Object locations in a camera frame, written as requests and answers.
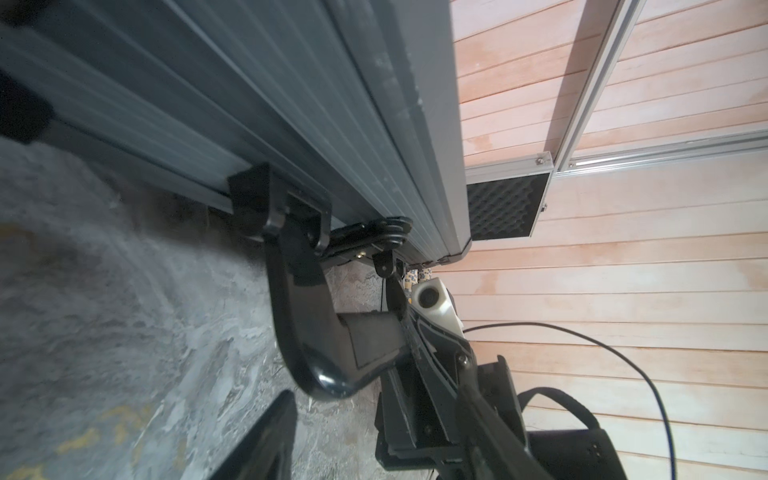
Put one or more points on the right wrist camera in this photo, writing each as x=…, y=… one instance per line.
x=433, y=301

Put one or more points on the silver aluminium poker case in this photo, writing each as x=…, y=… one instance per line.
x=506, y=197

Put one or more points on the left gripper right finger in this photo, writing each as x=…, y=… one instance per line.
x=493, y=439

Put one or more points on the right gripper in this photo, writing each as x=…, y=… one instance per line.
x=417, y=421

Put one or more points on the dark grey poker case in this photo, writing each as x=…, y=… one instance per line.
x=298, y=116

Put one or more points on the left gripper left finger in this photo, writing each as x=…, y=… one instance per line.
x=265, y=452

